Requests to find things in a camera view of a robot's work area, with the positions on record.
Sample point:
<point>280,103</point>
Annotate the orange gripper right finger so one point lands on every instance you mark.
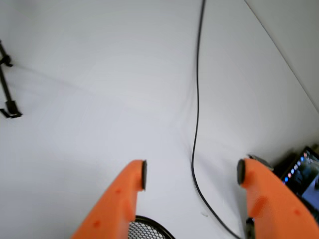
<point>276,210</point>

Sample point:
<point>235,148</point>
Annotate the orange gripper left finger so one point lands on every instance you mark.
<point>111,215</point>

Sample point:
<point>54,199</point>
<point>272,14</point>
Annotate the black mesh pen holder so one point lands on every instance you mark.
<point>146,228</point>

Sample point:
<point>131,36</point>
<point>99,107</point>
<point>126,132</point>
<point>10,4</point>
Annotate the black smartphone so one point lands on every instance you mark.
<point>302,178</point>

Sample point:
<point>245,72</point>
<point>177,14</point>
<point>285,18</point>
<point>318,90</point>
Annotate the black tripod stand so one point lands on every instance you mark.
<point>12,109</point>

